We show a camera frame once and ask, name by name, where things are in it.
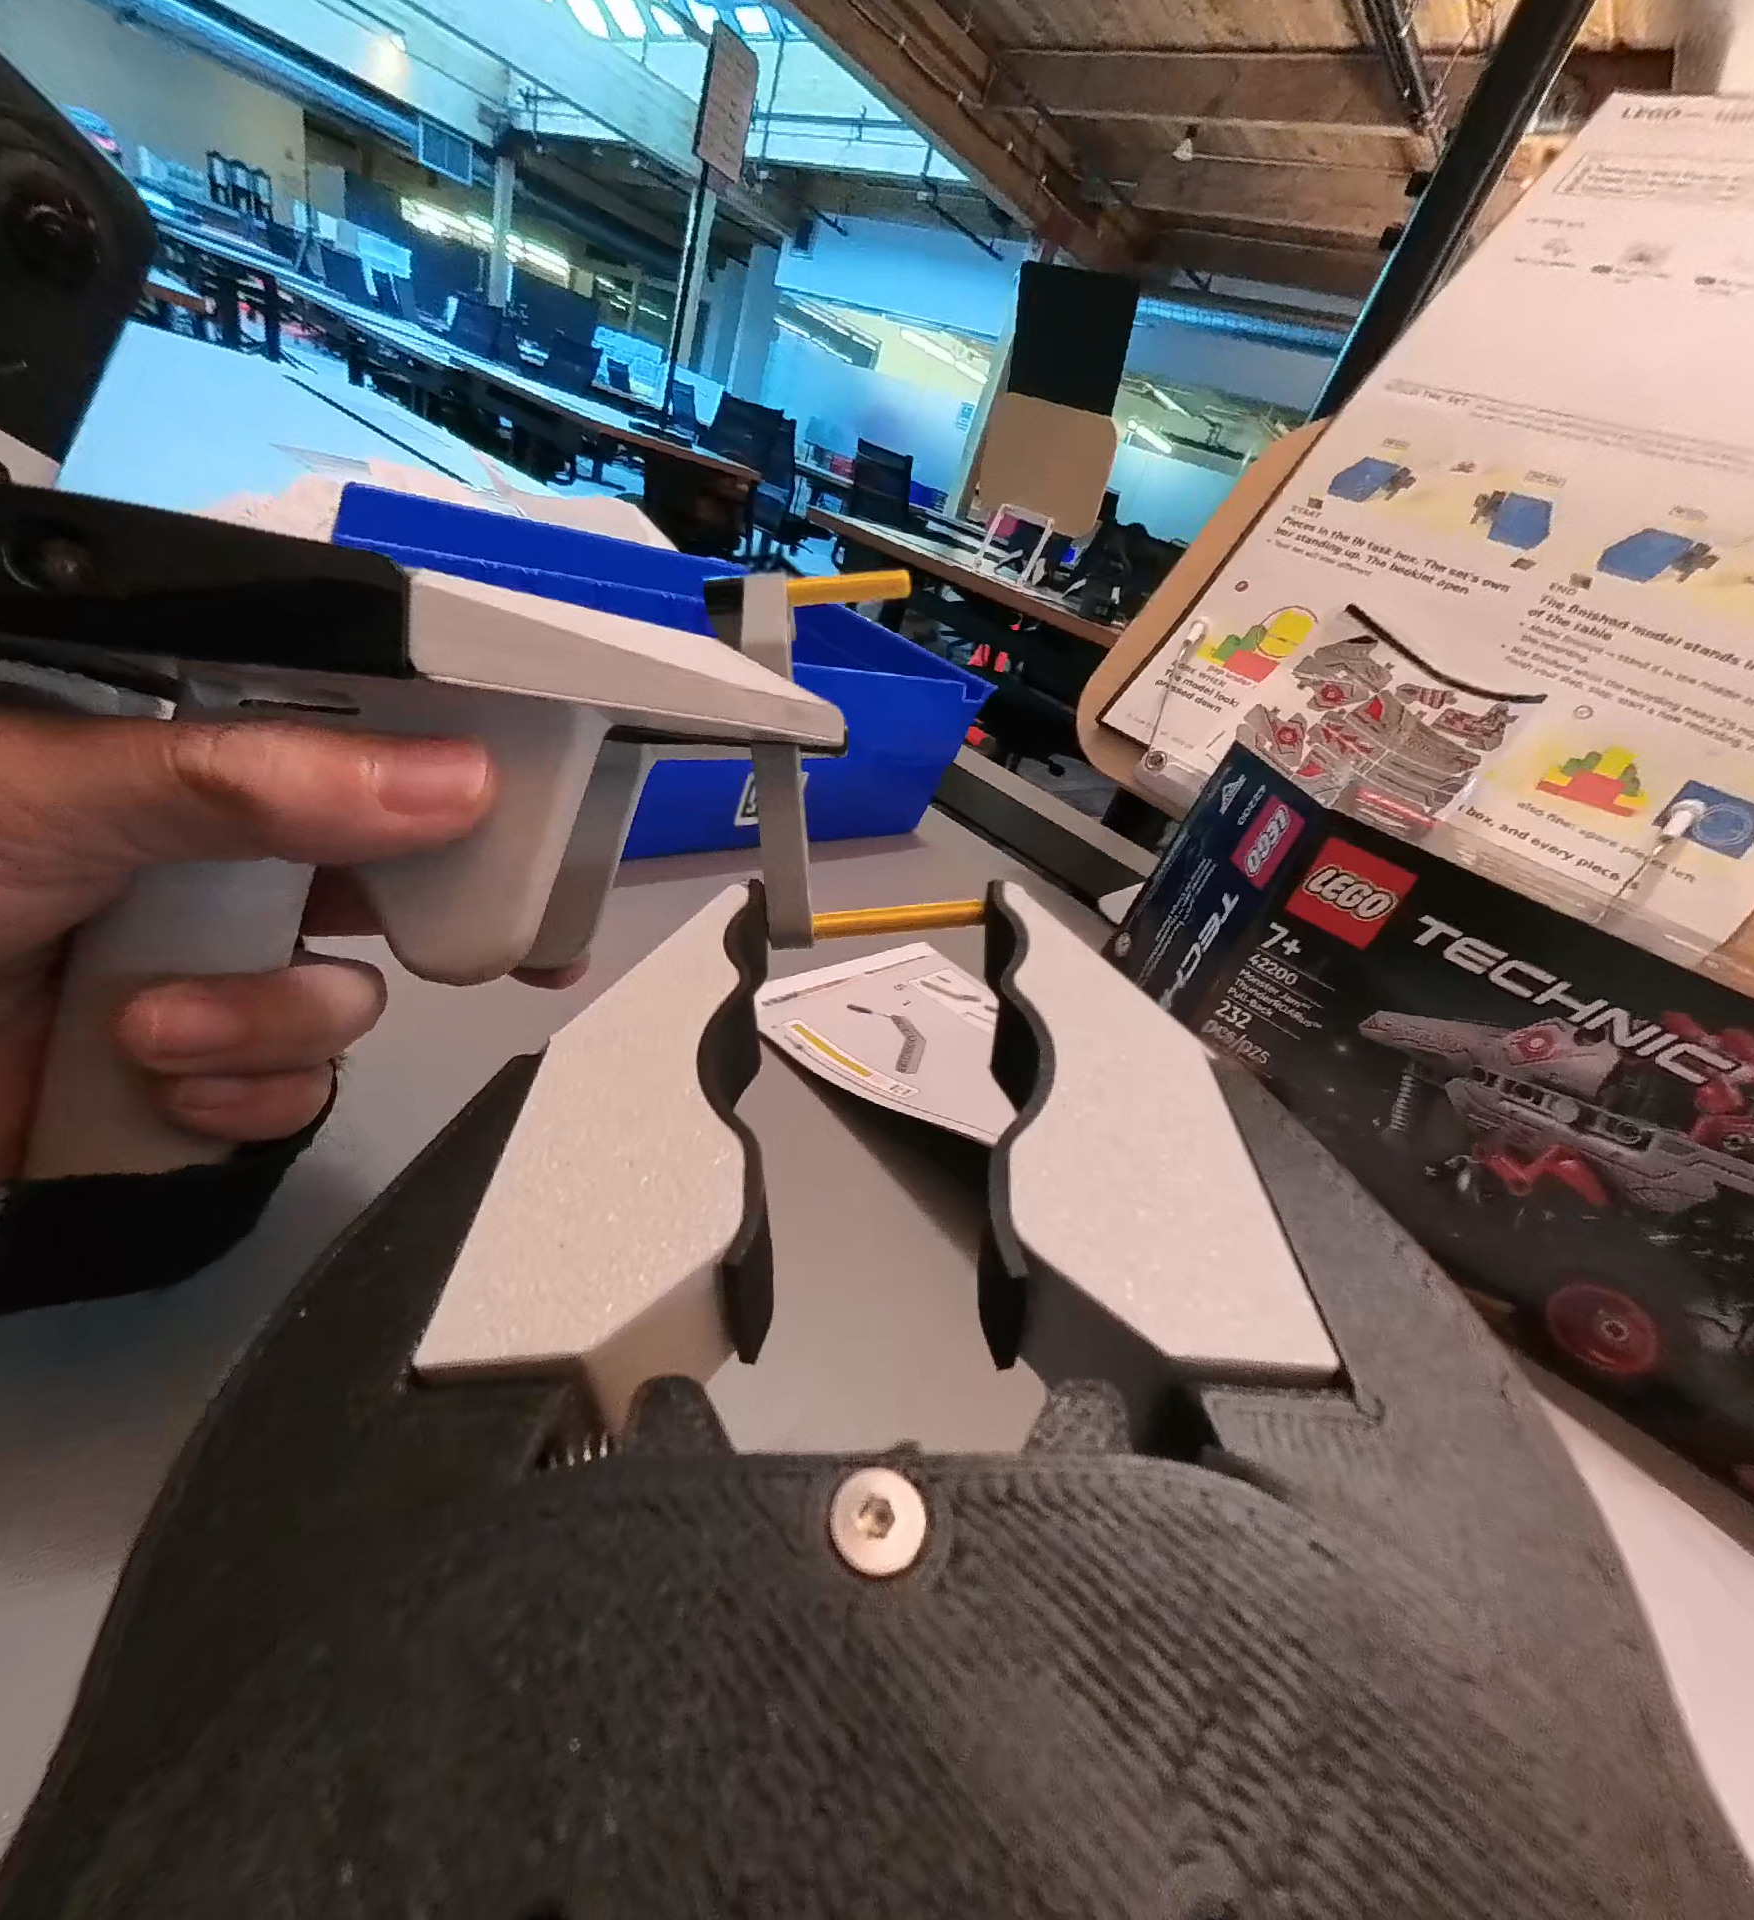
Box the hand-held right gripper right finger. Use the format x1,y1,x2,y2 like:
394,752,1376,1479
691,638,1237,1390
980,880,1344,1397

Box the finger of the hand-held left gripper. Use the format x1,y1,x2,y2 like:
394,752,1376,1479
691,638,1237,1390
573,738,663,973
356,575,852,987

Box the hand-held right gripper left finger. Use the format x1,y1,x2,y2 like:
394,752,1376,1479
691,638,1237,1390
409,880,777,1420

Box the grey angled toy beam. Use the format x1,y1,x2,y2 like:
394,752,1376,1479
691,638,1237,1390
734,575,820,951

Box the grey desk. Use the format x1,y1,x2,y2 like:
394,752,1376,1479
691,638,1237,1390
0,810,1754,1920

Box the person's left hand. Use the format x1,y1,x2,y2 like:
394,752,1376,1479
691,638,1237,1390
0,713,499,1199

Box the long wooden table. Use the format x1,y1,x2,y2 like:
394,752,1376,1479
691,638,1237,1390
805,508,1138,649
277,323,762,490

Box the blue plastic bin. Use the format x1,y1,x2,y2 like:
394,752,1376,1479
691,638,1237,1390
333,481,997,865

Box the toy instruction booklet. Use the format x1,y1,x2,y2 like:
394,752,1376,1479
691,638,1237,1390
753,941,1026,1151

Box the black toy set box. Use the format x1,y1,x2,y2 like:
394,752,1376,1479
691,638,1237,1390
1108,735,1754,1554

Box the tan cardboard panel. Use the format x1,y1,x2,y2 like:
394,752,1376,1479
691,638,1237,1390
970,392,1121,538

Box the grey red sticker sheet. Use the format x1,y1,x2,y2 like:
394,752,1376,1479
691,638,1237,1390
1245,608,1530,826

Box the hanging sign board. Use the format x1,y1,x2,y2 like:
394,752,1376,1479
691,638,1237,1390
691,21,762,188

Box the black panel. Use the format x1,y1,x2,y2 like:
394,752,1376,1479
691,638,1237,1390
1007,262,1144,420

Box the printed instruction sheet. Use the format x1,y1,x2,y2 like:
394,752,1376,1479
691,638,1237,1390
1101,90,1754,940

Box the black metal pole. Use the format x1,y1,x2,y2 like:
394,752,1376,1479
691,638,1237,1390
1309,0,1603,425

